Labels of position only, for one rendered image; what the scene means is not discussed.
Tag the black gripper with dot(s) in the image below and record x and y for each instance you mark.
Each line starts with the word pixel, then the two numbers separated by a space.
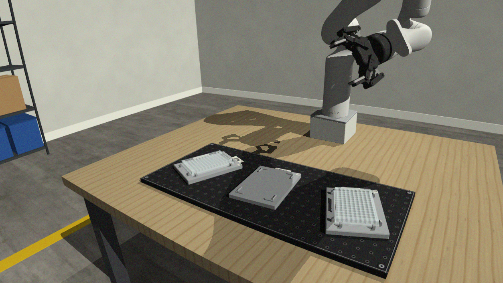
pixel 369 52

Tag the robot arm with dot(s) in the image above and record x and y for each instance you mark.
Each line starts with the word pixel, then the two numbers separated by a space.
pixel 405 35

